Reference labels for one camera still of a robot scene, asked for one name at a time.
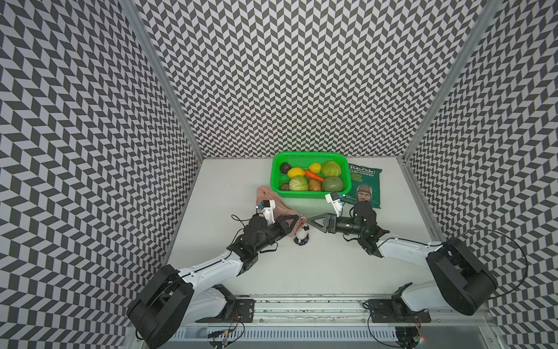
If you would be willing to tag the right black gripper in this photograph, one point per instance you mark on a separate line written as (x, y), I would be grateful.
(334, 222)

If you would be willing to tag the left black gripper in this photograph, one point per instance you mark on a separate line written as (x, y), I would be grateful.
(278, 225)

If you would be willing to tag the pink corduroy pouch bag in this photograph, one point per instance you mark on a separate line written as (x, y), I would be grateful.
(266, 193)

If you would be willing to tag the white black keychain decoration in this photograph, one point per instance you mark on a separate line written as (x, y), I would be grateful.
(302, 235)

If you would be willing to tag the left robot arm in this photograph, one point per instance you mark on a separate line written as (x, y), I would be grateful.
(173, 296)

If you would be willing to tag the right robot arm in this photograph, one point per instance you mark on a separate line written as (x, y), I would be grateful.
(460, 281)

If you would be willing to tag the green chips bag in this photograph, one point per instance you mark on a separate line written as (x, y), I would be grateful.
(365, 186)

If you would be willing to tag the green apple toy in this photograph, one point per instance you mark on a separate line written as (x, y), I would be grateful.
(332, 184)

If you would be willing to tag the brown potato toy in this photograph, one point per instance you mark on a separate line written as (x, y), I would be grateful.
(314, 185)

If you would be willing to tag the green cabbage toy front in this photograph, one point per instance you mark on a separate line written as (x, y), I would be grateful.
(299, 183)

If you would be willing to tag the green cabbage toy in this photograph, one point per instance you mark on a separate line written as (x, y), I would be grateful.
(299, 183)
(330, 169)

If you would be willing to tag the orange carrot toy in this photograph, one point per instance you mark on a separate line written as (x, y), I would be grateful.
(313, 176)

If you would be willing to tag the green cabbage toy back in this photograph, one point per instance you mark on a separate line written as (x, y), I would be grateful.
(330, 169)

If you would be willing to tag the yellow lemon toy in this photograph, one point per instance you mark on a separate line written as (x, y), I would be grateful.
(315, 168)

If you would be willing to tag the dark avocado toy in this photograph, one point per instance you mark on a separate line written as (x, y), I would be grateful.
(285, 168)

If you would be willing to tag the green plastic basket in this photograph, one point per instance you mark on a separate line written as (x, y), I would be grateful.
(280, 182)

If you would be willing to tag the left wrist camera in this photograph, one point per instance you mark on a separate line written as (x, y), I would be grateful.
(266, 208)

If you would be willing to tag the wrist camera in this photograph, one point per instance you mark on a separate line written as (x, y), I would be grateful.
(266, 208)
(334, 199)

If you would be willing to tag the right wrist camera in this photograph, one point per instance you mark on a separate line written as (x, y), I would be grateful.
(334, 199)

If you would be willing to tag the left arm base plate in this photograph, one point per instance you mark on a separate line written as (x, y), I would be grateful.
(231, 307)

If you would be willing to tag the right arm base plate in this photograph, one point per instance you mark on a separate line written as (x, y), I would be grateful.
(394, 311)

